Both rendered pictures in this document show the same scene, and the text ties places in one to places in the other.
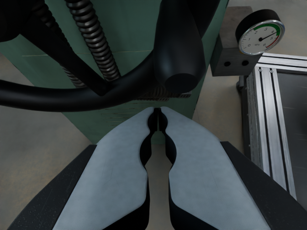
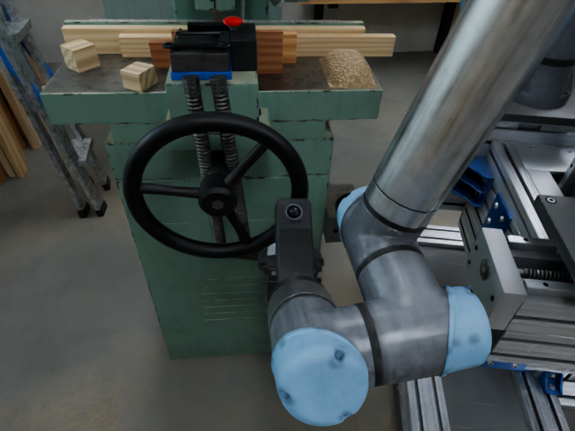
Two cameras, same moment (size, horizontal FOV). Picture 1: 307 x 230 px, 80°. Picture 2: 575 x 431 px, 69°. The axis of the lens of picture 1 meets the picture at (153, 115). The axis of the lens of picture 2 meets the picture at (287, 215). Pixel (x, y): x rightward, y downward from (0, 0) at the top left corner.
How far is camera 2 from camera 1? 0.55 m
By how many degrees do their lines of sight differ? 21
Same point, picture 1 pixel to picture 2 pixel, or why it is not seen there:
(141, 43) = (260, 213)
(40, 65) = not seen: hidden behind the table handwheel
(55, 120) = (105, 323)
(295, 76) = (441, 250)
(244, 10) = (346, 187)
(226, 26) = (332, 200)
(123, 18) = (248, 195)
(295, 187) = (444, 380)
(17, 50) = not seen: hidden behind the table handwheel
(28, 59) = not seen: hidden behind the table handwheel
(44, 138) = (88, 352)
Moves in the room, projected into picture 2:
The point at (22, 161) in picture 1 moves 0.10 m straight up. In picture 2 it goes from (50, 388) to (38, 372)
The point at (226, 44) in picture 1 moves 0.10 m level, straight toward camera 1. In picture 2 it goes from (331, 215) to (318, 245)
